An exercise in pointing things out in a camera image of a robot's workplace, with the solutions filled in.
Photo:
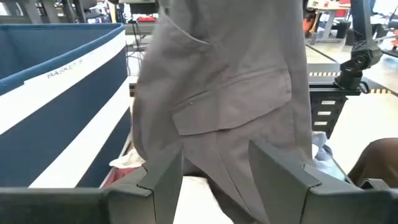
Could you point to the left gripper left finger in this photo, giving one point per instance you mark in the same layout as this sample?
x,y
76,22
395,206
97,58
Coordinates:
x,y
161,183

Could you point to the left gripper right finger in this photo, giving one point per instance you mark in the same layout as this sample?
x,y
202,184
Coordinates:
x,y
280,183

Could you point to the large white towel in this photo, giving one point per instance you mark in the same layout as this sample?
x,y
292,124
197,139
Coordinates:
x,y
199,202

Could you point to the dark grey trousers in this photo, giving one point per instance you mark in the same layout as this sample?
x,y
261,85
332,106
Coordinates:
x,y
224,93

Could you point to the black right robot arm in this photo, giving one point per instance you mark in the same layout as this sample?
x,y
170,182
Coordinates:
x,y
362,56

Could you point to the small white cloth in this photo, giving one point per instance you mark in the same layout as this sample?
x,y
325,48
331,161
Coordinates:
x,y
129,160

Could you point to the dark red garment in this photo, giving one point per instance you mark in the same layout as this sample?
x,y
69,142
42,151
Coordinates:
x,y
119,175

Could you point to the light blue garment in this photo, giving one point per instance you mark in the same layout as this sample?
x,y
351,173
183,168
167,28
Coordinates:
x,y
325,161

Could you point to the black box with white labels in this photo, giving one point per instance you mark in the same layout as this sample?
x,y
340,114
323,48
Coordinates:
x,y
326,112

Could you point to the navy white striped fabric basket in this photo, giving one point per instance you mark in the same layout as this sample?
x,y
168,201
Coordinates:
x,y
56,133

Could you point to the black metal table frame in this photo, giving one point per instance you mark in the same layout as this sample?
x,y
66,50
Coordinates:
x,y
340,169

